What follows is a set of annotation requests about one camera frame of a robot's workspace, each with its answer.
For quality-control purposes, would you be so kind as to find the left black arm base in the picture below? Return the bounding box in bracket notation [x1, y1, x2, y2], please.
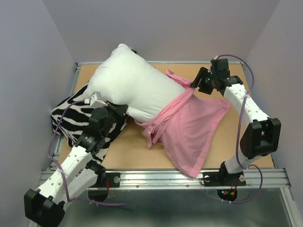
[88, 172, 121, 188]

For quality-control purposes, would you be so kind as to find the plain pink pillow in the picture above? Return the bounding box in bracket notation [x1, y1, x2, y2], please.
[135, 70, 231, 178]

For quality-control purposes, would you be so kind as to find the zebra striped pillow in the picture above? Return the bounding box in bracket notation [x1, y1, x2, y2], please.
[51, 83, 129, 164]

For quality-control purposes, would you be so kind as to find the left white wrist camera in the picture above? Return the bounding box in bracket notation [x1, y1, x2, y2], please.
[84, 92, 107, 109]

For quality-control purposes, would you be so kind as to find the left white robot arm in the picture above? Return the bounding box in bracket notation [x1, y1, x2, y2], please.
[24, 102, 128, 227]

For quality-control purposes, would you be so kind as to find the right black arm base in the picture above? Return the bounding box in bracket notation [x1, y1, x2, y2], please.
[200, 171, 246, 187]

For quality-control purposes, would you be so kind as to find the white pillow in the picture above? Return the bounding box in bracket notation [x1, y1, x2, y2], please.
[83, 44, 185, 122]

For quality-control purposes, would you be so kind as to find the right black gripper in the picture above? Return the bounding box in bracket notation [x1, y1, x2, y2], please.
[190, 66, 218, 95]

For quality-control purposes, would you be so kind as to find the aluminium frame rail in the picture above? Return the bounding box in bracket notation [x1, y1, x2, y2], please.
[37, 168, 292, 190]

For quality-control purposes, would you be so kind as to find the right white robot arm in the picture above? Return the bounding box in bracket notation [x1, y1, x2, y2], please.
[190, 57, 281, 184]

